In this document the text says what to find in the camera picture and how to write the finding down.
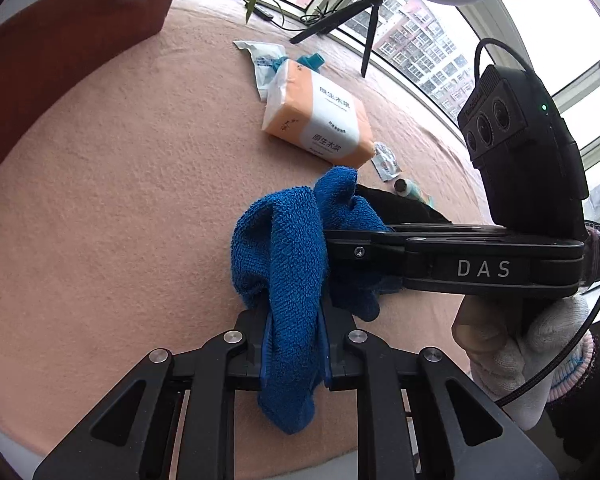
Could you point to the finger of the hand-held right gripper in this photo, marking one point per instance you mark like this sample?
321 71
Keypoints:
360 252

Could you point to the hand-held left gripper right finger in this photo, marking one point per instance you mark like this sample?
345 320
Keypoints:
337 360

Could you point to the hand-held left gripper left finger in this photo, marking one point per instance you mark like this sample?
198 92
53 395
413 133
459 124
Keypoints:
250 355

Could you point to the blue terry towel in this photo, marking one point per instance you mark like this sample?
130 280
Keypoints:
290 260

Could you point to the orange tissue pack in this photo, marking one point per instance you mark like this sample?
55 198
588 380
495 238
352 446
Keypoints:
320 110

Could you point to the teal collapsible funnel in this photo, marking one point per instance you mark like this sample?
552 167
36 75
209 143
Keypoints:
311 61

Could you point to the white plastic packet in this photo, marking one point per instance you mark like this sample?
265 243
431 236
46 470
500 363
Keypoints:
262 62

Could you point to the brown cardboard box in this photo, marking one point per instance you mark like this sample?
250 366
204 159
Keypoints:
80 35

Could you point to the person's right forearm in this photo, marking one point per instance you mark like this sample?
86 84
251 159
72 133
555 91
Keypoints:
595 390

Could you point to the person's right hand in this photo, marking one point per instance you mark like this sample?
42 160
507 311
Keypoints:
555 355

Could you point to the small pale bottle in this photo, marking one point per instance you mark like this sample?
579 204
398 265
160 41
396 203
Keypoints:
406 187

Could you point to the small clear sachet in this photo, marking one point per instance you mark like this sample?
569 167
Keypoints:
386 162

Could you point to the black tripod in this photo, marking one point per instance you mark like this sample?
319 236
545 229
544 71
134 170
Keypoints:
372 20

